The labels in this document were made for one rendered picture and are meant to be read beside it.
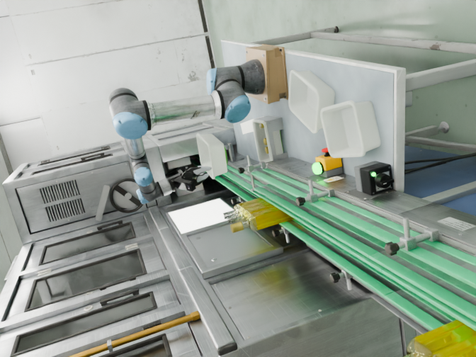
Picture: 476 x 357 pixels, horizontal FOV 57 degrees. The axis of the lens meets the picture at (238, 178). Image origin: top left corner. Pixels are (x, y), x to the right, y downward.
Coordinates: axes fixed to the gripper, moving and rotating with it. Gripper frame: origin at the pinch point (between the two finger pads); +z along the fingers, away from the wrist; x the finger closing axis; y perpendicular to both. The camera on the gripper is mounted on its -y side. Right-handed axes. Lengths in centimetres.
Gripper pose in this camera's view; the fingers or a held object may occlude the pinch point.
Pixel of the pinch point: (210, 170)
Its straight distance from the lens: 208.2
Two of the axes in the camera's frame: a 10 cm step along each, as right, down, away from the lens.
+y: -3.3, -3.1, 8.9
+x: 2.8, 8.7, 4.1
